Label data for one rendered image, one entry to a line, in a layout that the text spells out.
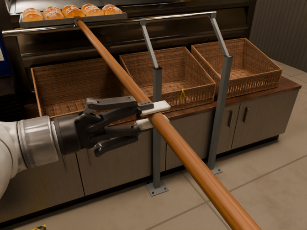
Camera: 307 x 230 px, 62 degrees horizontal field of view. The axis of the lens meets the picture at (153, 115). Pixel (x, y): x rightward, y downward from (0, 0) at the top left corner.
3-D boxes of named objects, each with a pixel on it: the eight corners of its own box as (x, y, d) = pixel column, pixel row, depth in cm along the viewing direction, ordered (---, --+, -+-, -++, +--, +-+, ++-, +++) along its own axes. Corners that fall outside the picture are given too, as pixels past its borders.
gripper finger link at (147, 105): (129, 109, 54) (128, 97, 52) (150, 105, 56) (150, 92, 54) (131, 113, 53) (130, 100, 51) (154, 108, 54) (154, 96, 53)
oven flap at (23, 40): (22, 57, 165) (14, 24, 160) (245, 29, 225) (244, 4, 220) (21, 57, 161) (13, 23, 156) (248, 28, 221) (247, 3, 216)
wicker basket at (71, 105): (39, 103, 183) (29, 67, 168) (115, 89, 203) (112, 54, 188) (45, 143, 146) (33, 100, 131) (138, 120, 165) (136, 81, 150)
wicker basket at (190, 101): (119, 88, 204) (117, 54, 189) (183, 77, 222) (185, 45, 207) (140, 119, 166) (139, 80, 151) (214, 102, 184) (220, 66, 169)
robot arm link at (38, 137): (29, 148, 53) (59, 141, 55) (31, 179, 46) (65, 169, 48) (17, 111, 48) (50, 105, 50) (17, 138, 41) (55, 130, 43)
